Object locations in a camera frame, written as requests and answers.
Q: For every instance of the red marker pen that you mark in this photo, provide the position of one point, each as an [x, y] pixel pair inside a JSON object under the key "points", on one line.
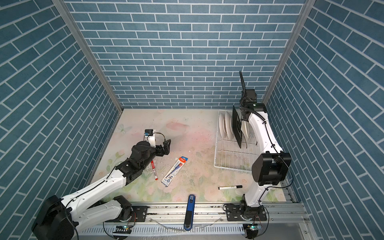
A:
{"points": [[154, 170]]}

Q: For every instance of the right circuit board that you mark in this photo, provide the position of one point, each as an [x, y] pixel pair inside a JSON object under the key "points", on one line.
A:
{"points": [[253, 227]]}

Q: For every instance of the left circuit board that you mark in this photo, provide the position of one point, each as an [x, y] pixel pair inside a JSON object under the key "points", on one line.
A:
{"points": [[123, 230]]}

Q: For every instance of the white square plate black rim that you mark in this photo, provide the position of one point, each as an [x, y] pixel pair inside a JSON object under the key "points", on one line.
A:
{"points": [[242, 83]]}

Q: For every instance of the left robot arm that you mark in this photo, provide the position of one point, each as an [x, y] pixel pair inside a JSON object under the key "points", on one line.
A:
{"points": [[62, 218]]}

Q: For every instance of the white wire dish rack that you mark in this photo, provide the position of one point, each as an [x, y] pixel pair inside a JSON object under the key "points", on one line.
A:
{"points": [[228, 155]]}

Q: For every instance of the blue black handheld device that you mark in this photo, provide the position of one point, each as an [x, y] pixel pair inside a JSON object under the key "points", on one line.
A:
{"points": [[189, 216]]}

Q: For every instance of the white round plate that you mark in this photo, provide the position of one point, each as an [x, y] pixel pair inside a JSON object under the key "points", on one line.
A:
{"points": [[229, 129], [222, 126]]}

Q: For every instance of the white cable duct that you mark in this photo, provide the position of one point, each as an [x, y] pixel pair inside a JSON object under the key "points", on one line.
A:
{"points": [[153, 230]]}

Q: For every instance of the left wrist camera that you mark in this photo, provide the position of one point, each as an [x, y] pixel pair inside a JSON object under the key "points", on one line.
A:
{"points": [[149, 136]]}

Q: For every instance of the circuit board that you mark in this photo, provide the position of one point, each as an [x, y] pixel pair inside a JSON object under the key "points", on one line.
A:
{"points": [[253, 227], [123, 230]]}

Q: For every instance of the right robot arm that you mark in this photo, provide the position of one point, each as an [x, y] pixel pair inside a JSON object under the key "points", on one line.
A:
{"points": [[271, 166]]}

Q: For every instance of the pen package red blue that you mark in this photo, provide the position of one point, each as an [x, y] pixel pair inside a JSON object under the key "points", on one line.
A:
{"points": [[174, 171]]}

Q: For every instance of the aluminium rail frame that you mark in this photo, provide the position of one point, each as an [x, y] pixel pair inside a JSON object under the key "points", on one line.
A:
{"points": [[181, 219]]}

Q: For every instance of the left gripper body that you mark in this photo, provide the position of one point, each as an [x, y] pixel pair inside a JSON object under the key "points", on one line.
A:
{"points": [[158, 151]]}

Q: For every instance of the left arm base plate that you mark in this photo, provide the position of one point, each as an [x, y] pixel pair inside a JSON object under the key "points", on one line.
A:
{"points": [[133, 214]]}

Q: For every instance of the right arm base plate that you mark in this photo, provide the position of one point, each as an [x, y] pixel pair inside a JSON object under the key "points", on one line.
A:
{"points": [[236, 213]]}

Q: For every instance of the black white marker pen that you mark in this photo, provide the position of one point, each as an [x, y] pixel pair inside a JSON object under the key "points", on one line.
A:
{"points": [[230, 187]]}

